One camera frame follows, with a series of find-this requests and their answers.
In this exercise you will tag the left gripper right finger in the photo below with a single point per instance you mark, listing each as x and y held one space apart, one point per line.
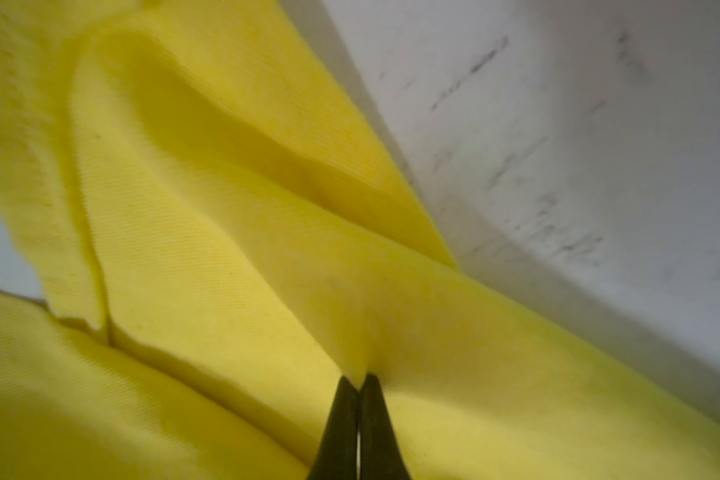
380 456

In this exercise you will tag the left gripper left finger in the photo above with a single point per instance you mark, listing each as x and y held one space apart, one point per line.
337 454

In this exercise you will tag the yellow trousers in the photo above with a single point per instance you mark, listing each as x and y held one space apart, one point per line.
222 241

